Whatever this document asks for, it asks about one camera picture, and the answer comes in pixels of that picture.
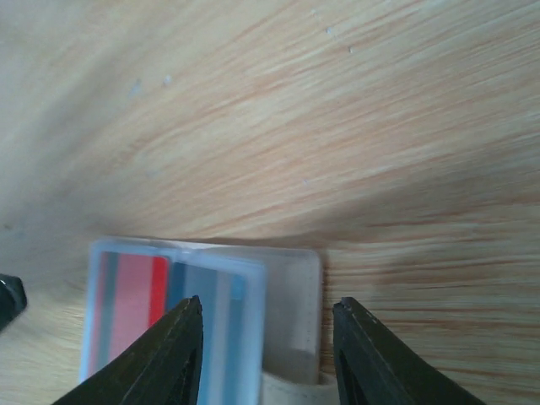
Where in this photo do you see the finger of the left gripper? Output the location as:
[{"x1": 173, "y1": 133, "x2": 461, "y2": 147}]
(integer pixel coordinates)
[{"x1": 0, "y1": 274, "x2": 27, "y2": 332}]

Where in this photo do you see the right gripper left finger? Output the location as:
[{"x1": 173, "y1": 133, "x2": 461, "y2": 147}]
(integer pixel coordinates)
[{"x1": 55, "y1": 295, "x2": 203, "y2": 405}]

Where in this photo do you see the beige card holder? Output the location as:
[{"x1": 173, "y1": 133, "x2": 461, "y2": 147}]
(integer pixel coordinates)
[{"x1": 81, "y1": 238, "x2": 339, "y2": 404}]

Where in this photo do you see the blue card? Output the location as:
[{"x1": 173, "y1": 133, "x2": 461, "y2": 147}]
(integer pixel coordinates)
[{"x1": 165, "y1": 262, "x2": 245, "y2": 404}]

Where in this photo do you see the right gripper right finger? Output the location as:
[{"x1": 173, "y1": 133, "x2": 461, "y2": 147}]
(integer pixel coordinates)
[{"x1": 332, "y1": 297, "x2": 483, "y2": 405}]

